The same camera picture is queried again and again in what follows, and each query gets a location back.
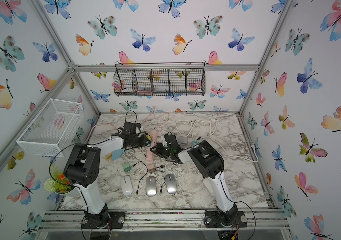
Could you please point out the artificial potted plant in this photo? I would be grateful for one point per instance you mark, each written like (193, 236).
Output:
(58, 183)

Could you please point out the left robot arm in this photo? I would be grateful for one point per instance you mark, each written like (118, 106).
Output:
(82, 168)

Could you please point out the teal power strip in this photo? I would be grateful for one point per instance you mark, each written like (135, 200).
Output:
(197, 141)

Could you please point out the aluminium front rail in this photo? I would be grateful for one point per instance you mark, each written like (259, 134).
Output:
(161, 220)

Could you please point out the pink charger plug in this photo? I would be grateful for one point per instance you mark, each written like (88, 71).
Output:
(151, 168)

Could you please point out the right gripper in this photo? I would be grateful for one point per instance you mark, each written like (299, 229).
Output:
(157, 150)

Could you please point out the black charging cable white mouse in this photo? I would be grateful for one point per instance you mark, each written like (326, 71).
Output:
(147, 171)

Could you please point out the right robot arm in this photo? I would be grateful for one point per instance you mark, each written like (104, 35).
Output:
(211, 165)

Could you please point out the blue round object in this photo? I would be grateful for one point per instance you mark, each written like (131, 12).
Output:
(114, 155)

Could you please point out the white wireless mouse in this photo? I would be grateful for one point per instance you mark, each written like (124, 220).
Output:
(126, 185)

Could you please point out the green charger plug front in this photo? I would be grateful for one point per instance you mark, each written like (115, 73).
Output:
(126, 167)

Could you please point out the white mouse right front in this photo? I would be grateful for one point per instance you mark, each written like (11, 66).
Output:
(208, 186)

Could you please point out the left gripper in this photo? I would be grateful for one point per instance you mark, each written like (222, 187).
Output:
(144, 141)

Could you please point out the black wire wall basket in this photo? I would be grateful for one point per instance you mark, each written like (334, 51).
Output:
(159, 79)

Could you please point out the white mesh wall basket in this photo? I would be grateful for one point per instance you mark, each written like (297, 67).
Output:
(52, 129)

